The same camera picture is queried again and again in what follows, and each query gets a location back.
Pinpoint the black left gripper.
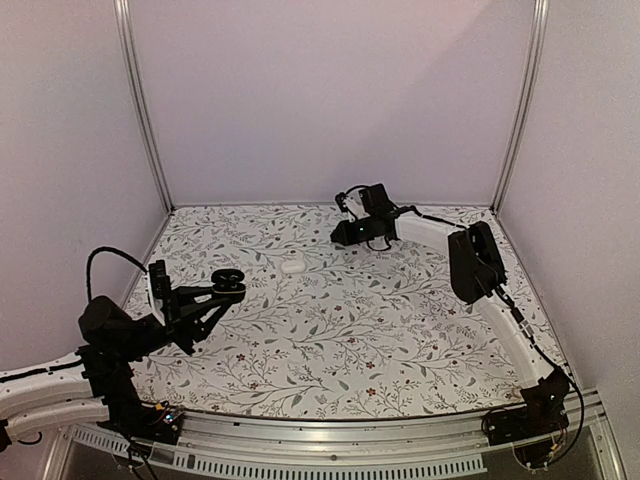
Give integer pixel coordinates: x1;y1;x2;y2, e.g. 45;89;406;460
117;287;232;363

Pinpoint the white earbud charging case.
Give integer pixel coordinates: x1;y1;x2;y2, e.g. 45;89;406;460
280;258;307;274

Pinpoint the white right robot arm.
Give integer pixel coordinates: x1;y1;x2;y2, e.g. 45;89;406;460
331;207;570;436

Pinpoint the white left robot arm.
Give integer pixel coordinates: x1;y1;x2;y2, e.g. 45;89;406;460
1;283;246;448

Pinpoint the floral patterned table mat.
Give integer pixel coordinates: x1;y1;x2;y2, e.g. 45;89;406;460
132;205;519;419

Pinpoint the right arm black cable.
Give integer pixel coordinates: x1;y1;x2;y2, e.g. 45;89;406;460
335;184;371;221

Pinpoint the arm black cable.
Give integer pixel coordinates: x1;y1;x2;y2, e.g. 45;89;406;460
335;184;371;221
85;245;151;304

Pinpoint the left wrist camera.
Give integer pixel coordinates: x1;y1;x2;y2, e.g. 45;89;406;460
146;260;171;325

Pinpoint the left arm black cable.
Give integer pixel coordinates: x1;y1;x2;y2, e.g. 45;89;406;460
85;245;151;304

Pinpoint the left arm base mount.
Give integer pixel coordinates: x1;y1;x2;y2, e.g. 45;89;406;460
97;385;184;445

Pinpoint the front aluminium rail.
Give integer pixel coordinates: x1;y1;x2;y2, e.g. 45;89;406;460
45;390;629;479

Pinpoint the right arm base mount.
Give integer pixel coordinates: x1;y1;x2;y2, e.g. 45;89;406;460
481;384;569;470

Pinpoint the right aluminium frame post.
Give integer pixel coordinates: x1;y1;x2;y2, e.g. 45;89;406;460
491;0;549;216

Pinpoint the aluminium frame post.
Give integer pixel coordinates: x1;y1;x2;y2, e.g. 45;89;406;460
113;0;175;214
491;0;549;216

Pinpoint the left aluminium frame post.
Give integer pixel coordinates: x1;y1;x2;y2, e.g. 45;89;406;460
113;0;175;214

